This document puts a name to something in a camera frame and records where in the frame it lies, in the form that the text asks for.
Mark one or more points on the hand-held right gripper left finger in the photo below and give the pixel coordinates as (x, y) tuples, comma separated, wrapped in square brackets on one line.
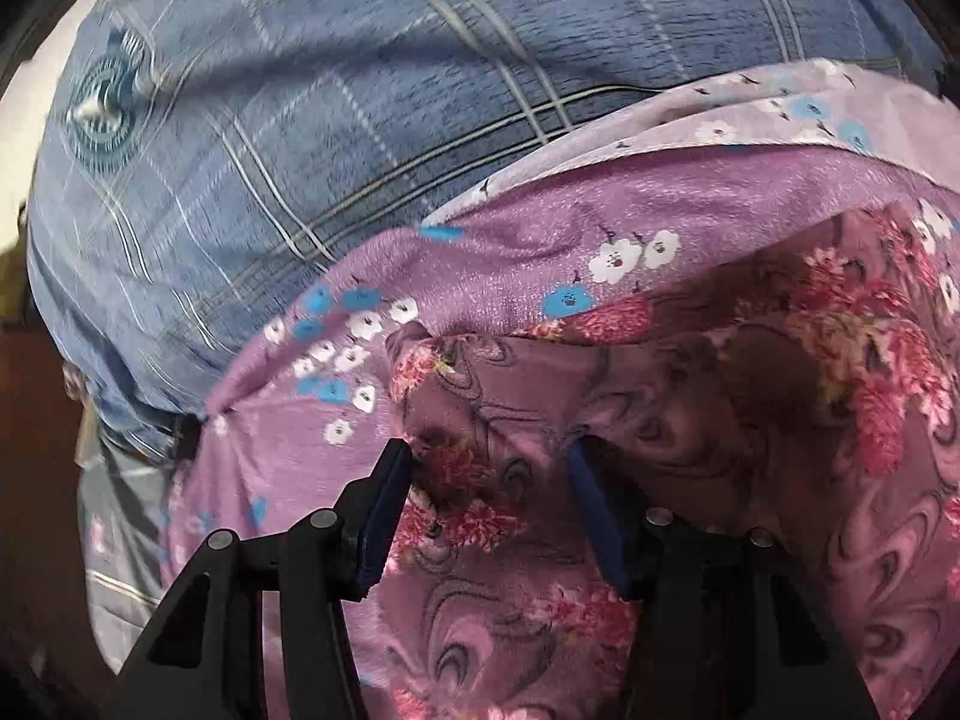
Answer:
[(382, 517)]

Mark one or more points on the blue plaid bed sheet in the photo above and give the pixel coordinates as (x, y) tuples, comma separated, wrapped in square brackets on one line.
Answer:
[(375, 90)]

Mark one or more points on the purple flowered cloth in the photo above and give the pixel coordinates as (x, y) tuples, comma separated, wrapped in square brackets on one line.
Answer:
[(525, 255)]

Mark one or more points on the olive green object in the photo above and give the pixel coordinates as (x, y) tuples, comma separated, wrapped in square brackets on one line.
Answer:
[(15, 285)]

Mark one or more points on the grey striped cloth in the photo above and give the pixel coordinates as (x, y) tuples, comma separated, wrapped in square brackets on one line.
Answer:
[(120, 540)]

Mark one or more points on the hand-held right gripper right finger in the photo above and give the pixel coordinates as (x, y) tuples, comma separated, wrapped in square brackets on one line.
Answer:
[(600, 525)]

